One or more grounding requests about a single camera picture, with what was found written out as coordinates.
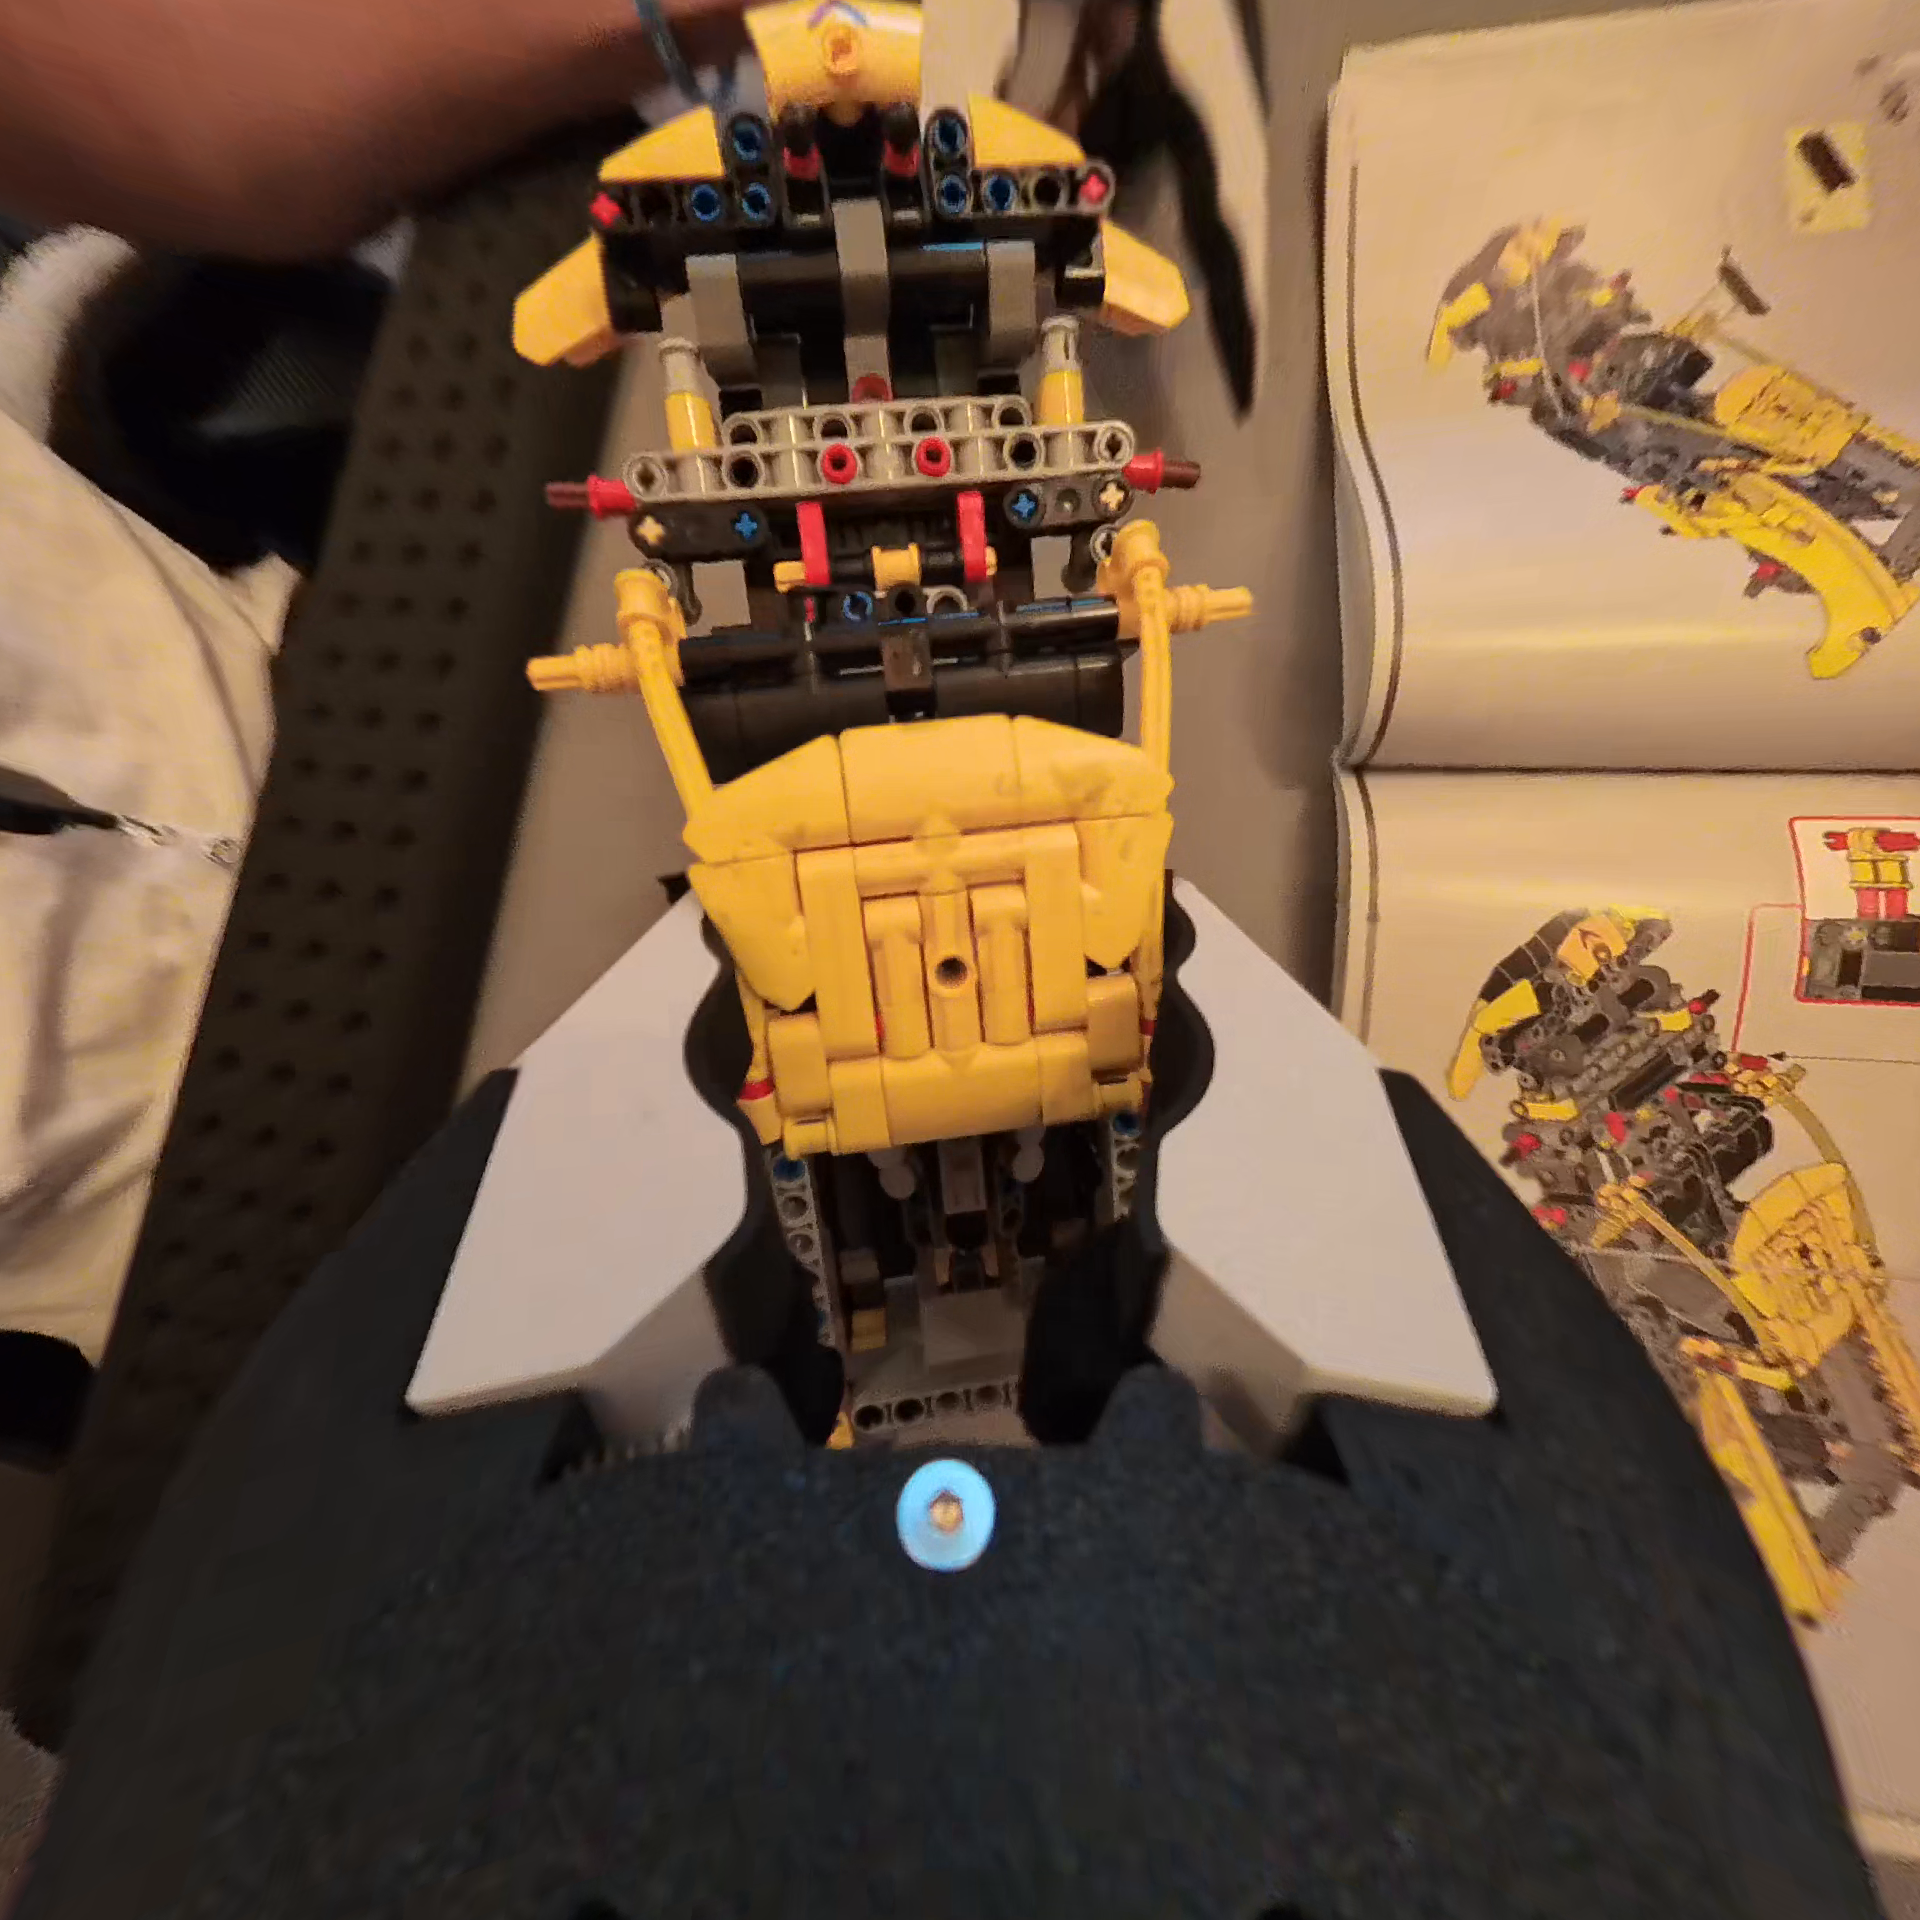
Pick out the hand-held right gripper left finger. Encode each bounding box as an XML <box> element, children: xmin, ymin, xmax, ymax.
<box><xmin>405</xmin><ymin>885</ymin><xmax>845</xmax><ymax>1445</ymax></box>

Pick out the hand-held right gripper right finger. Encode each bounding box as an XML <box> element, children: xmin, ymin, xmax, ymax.
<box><xmin>1024</xmin><ymin>882</ymin><xmax>1502</xmax><ymax>1445</ymax></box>

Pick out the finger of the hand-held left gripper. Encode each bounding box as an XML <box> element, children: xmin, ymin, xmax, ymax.
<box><xmin>918</xmin><ymin>0</ymin><xmax>1075</xmax><ymax>125</ymax></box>
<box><xmin>1080</xmin><ymin>0</ymin><xmax>1271</xmax><ymax>423</ymax></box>

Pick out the yellow toy brick car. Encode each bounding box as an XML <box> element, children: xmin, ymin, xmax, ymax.
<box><xmin>508</xmin><ymin>0</ymin><xmax>1256</xmax><ymax>1451</ymax></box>

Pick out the instruction booklet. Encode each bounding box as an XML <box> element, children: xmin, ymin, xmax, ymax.
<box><xmin>1321</xmin><ymin>0</ymin><xmax>1920</xmax><ymax>1829</ymax></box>

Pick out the person's left forearm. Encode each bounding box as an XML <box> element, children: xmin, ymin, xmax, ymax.
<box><xmin>0</xmin><ymin>0</ymin><xmax>745</xmax><ymax>268</ymax></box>

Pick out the grey desk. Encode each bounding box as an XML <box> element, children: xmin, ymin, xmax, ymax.
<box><xmin>458</xmin><ymin>0</ymin><xmax>1920</xmax><ymax>1879</ymax></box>

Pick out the dark perforated panel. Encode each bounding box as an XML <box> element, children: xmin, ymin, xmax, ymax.
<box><xmin>28</xmin><ymin>166</ymin><xmax>641</xmax><ymax>1706</ymax></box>

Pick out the person's white shirt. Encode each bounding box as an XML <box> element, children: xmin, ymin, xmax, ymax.
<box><xmin>0</xmin><ymin>226</ymin><xmax>297</xmax><ymax>1366</ymax></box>

